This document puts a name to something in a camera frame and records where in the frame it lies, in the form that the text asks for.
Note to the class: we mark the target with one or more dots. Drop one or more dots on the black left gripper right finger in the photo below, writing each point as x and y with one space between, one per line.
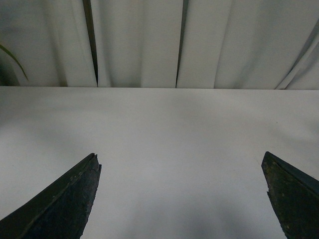
294 197

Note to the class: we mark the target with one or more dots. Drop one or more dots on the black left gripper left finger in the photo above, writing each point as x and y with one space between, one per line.
61 210

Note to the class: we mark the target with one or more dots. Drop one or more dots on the white curtain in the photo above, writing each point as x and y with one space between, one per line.
210 44

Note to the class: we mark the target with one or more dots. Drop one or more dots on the green plant leaf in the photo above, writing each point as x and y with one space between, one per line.
12 56

